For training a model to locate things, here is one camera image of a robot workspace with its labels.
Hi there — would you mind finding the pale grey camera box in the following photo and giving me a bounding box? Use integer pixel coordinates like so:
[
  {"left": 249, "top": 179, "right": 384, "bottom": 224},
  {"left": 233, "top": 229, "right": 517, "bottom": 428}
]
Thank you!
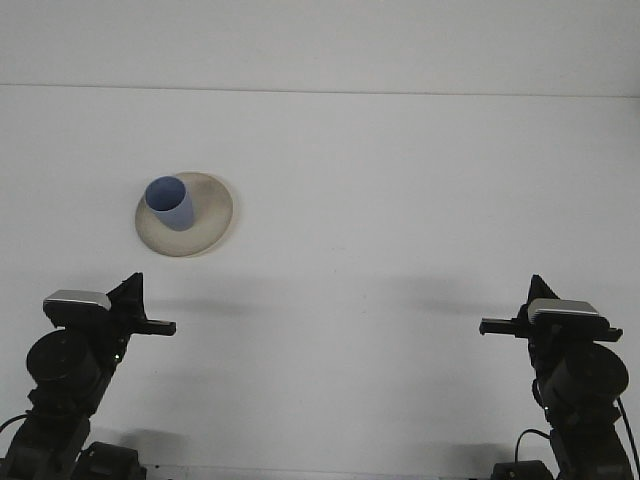
[
  {"left": 42, "top": 288, "right": 113, "bottom": 317},
  {"left": 527, "top": 298, "right": 600, "bottom": 325}
]

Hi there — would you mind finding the pale blue cup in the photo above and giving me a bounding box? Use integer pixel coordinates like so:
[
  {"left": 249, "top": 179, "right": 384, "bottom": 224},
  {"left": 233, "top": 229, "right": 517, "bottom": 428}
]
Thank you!
[{"left": 144, "top": 175, "right": 195, "bottom": 232}]

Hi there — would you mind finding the pale round plate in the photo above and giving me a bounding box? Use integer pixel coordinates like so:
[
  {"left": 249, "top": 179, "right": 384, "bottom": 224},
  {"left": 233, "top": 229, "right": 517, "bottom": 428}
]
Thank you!
[{"left": 133, "top": 170, "right": 236, "bottom": 259}]

